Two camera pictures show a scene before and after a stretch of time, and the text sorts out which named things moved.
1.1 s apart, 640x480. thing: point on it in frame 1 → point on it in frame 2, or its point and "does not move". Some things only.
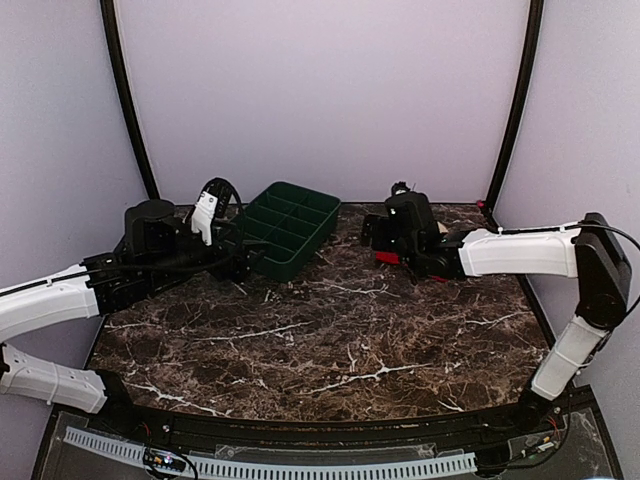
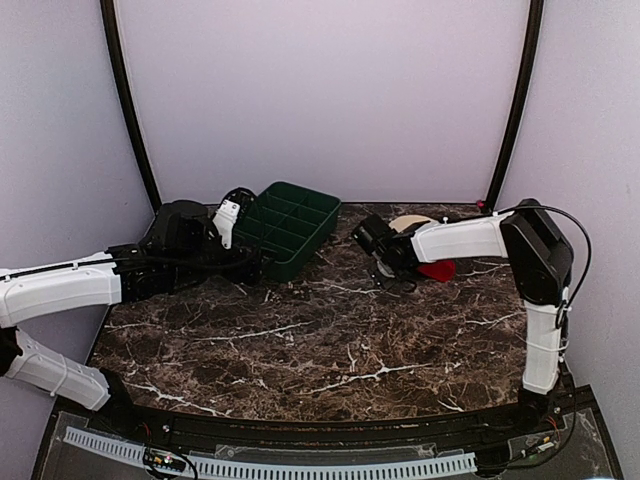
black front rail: [340, 431] does not move
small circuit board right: [546, 445] does not move
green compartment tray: [285, 227] does not move
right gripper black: [379, 242] → [385, 281]
